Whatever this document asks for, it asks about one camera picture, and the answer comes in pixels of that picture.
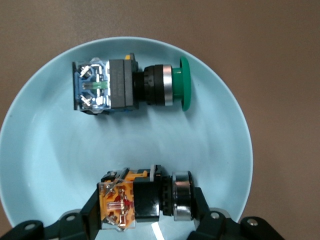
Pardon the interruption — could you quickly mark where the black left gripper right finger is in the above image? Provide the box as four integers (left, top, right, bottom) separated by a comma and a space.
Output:
184, 186, 286, 240

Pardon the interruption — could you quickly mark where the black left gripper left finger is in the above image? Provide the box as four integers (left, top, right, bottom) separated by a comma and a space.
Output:
0, 187, 104, 240

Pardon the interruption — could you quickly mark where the orange push button switch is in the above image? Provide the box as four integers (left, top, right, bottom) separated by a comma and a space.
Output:
96, 164, 195, 232

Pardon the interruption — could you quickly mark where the light blue plate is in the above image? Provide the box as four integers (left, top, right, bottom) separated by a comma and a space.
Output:
0, 36, 254, 240

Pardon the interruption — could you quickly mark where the green push button switch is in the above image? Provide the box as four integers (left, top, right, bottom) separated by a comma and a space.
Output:
71, 52, 192, 116

